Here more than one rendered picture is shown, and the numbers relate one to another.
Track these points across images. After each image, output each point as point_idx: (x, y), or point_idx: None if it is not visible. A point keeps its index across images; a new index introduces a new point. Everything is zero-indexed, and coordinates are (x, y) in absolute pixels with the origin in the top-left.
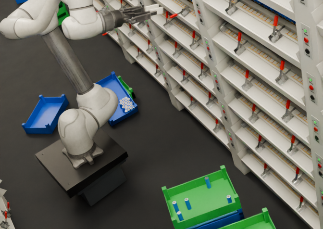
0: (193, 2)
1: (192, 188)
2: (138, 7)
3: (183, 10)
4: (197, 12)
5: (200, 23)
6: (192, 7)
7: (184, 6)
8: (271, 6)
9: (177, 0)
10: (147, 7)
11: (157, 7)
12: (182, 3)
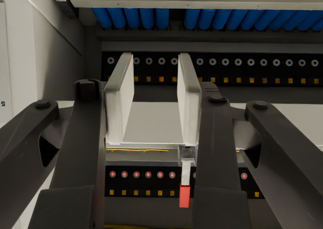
0: (24, 101)
1: None
2: (248, 162)
3: None
4: (14, 55)
5: None
6: (162, 2)
7: None
8: None
9: None
10: (182, 127)
11: (178, 80)
12: None
